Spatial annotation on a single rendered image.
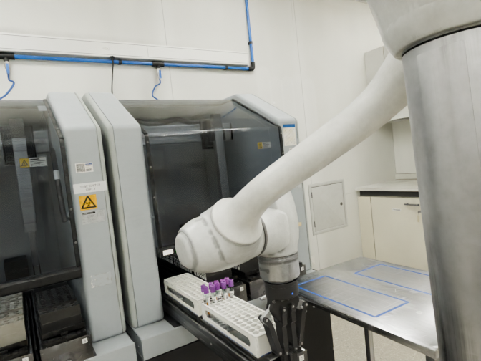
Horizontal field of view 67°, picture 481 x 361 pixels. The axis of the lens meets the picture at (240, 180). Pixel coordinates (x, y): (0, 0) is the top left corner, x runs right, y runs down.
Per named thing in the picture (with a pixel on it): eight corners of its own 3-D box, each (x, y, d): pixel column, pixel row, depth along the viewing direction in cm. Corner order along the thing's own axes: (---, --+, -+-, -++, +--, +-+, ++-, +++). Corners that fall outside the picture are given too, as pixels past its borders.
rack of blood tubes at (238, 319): (202, 322, 109) (200, 301, 108) (230, 311, 114) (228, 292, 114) (258, 363, 83) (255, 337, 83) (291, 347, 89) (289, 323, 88)
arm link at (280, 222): (276, 244, 88) (235, 258, 80) (269, 180, 87) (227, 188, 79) (311, 249, 80) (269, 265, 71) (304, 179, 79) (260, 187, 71)
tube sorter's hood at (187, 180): (123, 240, 170) (106, 104, 167) (232, 218, 202) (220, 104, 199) (160, 258, 127) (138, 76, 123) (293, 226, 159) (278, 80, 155)
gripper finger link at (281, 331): (287, 306, 79) (282, 308, 78) (291, 356, 80) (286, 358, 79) (275, 301, 83) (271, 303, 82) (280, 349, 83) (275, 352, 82)
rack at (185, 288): (164, 295, 135) (162, 279, 135) (189, 288, 141) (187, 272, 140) (199, 320, 110) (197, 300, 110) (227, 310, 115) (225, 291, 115)
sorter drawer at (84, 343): (32, 306, 159) (29, 286, 159) (66, 297, 167) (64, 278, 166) (44, 382, 98) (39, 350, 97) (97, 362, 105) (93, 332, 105)
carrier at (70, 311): (81, 320, 116) (79, 301, 116) (82, 322, 114) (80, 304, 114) (41, 332, 110) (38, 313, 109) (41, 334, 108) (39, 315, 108)
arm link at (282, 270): (249, 254, 82) (252, 280, 82) (273, 261, 74) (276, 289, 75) (280, 246, 87) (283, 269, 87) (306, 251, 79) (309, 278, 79)
